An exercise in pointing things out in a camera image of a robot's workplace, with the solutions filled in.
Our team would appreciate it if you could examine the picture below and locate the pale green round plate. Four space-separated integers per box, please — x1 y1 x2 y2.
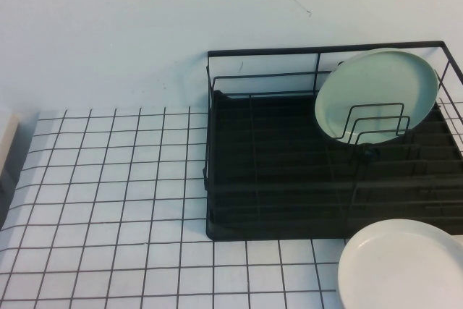
313 47 440 147

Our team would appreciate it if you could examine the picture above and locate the black plastic drain tray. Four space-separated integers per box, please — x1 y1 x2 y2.
205 88 463 242

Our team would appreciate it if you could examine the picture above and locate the white box at left edge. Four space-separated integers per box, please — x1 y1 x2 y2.
0 111 22 180

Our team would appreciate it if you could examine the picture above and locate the white round plate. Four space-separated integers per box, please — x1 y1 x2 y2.
337 219 463 309

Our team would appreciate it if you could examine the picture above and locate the white black-grid table mat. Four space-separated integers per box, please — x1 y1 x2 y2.
0 86 463 309

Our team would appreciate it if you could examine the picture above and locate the black wire dish rack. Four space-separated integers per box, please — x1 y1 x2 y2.
200 40 463 230

